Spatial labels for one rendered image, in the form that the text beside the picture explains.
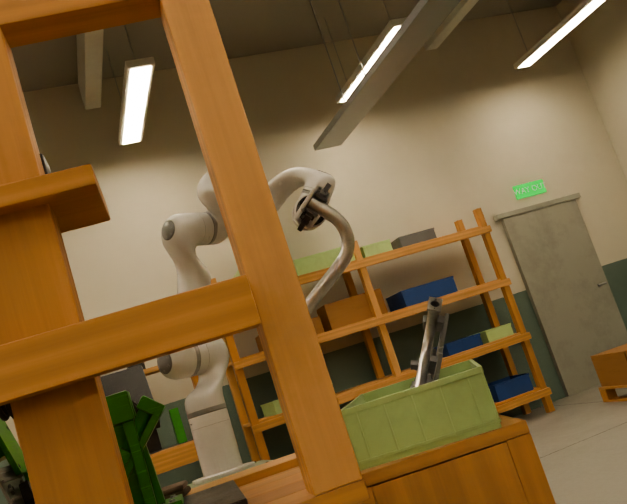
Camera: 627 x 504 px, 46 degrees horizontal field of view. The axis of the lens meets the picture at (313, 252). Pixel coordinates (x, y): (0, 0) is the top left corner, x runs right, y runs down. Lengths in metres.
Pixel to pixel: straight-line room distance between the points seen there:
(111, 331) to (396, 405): 1.03
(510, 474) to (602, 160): 8.03
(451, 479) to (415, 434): 0.15
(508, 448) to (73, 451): 1.21
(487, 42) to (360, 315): 4.09
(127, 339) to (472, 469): 1.13
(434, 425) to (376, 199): 6.27
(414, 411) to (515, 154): 7.33
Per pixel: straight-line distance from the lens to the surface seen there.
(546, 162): 9.45
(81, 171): 1.35
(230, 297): 1.28
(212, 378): 2.30
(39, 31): 1.57
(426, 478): 2.08
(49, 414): 1.33
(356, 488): 1.35
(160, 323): 1.27
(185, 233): 2.17
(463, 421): 2.10
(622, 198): 9.92
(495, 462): 2.11
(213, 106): 1.43
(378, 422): 2.11
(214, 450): 2.25
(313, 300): 1.65
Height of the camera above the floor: 1.07
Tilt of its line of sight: 9 degrees up
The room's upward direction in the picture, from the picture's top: 18 degrees counter-clockwise
